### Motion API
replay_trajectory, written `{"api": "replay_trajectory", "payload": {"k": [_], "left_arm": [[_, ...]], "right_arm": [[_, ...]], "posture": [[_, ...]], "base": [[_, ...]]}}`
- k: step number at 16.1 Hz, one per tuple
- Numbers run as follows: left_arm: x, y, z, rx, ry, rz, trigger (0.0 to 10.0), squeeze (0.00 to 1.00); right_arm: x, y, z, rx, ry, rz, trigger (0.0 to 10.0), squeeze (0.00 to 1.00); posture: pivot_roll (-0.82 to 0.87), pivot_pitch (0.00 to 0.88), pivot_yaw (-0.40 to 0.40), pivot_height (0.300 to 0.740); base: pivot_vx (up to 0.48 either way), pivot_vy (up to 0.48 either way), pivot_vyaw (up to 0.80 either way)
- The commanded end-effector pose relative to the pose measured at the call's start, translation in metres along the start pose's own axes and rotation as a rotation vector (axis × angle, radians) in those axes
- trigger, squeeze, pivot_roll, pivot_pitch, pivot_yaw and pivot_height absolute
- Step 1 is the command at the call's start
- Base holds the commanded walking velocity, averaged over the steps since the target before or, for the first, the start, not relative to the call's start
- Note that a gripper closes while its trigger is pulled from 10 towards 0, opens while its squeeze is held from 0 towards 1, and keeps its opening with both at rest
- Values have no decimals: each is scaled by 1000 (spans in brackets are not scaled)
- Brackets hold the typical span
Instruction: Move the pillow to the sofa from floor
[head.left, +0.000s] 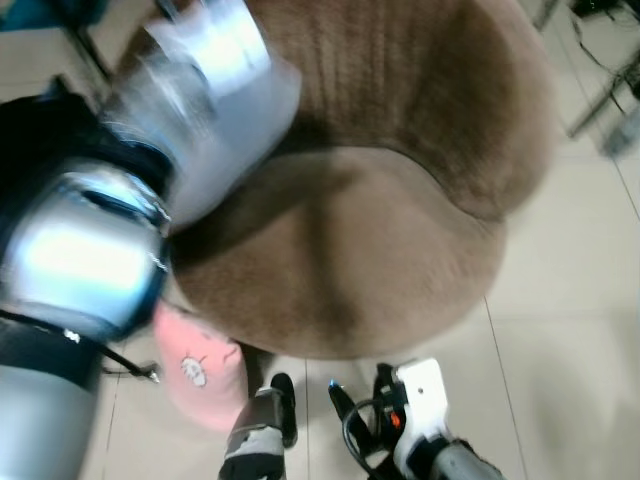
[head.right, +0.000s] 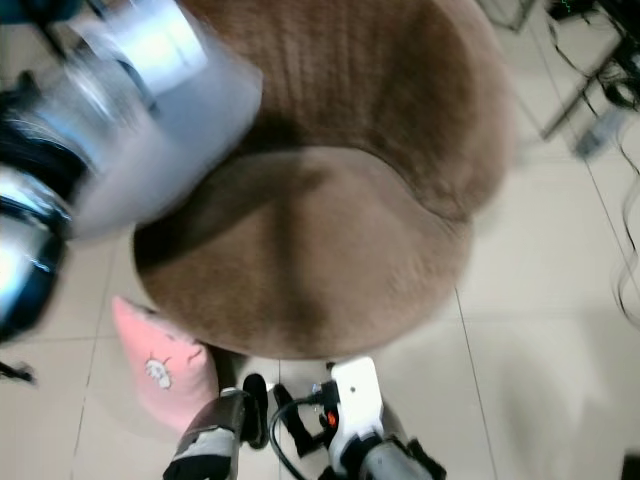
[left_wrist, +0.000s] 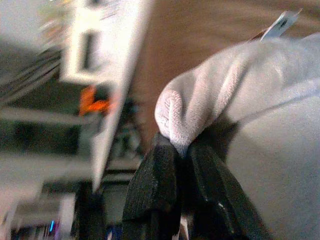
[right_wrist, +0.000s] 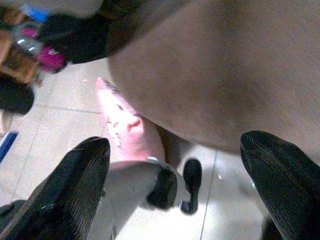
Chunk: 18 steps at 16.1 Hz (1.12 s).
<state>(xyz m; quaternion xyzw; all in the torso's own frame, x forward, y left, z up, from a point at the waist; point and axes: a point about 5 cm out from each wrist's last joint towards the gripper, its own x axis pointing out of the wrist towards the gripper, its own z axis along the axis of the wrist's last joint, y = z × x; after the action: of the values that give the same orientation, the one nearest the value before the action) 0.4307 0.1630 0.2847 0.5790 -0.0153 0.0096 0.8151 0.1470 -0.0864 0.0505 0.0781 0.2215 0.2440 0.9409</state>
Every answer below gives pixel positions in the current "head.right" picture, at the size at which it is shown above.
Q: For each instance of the pink pillow with white print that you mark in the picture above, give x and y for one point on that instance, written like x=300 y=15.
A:
x=175 y=405

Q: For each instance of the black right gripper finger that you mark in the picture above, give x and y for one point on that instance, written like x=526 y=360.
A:
x=293 y=415
x=256 y=410

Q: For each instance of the teal object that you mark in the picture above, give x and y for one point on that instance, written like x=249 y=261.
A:
x=25 y=8

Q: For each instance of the brown round plush sofa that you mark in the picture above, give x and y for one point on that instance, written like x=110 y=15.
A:
x=310 y=260

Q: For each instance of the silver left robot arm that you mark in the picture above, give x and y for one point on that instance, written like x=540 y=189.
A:
x=25 y=250

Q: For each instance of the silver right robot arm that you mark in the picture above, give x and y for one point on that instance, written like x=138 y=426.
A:
x=390 y=465

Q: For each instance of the dark metal stand leg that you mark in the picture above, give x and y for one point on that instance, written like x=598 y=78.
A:
x=60 y=35

